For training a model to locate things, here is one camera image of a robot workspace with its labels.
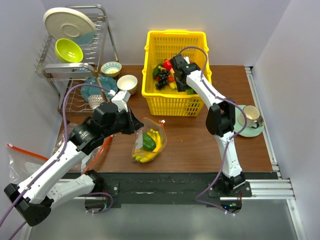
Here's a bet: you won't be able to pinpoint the cream enamel mug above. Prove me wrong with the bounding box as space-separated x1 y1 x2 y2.
243 105 264 129

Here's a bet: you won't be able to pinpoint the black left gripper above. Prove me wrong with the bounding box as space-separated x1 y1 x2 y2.
103 106 144 138

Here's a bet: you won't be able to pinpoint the crumpled clear plastic bag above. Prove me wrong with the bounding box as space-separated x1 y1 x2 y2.
52 127 114 174

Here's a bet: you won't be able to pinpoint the yellow toy pear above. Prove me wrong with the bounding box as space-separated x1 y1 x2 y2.
168 81 177 90

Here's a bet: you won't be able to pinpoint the dark green toy pepper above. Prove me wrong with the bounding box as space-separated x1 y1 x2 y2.
152 63 164 80

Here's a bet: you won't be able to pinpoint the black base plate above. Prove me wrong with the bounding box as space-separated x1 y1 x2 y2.
67 171 278 209

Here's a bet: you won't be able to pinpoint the white cream bowl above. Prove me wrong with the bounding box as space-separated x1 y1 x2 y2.
117 75 138 95

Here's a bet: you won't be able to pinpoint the yellow plastic basket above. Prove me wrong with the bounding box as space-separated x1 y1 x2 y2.
141 29 209 117

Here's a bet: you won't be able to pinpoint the clear zip top bag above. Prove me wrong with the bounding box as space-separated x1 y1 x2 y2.
132 117 167 164

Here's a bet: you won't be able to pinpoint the teal patterned small bowl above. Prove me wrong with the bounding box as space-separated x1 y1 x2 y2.
100 61 122 78

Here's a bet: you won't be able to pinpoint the black toy grapes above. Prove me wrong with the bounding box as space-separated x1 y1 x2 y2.
155 69 170 90

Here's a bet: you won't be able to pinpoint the yellow toy banana bunch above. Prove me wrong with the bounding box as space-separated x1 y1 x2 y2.
132 129 162 164

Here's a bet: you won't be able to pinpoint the teal scalloped plate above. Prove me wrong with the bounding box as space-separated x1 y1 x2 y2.
81 75 118 101

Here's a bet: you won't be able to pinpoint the green toy cucumber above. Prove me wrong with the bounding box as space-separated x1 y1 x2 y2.
185 88 197 95

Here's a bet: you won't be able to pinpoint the mint green saucer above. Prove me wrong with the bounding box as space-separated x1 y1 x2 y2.
234 105 265 138

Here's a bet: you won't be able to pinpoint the lime green bowl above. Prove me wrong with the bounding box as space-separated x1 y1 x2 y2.
54 38 84 63

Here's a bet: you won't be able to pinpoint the large cream blue plate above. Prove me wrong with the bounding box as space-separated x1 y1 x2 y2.
43 7 96 46

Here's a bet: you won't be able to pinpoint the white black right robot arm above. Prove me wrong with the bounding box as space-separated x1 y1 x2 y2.
169 54 246 197

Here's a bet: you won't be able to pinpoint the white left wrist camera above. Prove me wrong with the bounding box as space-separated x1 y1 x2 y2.
111 90 131 112

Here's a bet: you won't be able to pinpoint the green toy bell pepper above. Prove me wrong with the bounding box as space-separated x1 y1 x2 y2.
142 133 157 152

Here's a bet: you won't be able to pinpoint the metal dish rack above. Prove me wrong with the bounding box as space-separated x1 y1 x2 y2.
35 4 119 102

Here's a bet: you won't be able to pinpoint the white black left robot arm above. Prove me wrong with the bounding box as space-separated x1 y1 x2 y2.
4 102 144 227

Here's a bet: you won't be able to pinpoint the clear bag red zipper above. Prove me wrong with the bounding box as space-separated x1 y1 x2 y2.
6 143 54 184

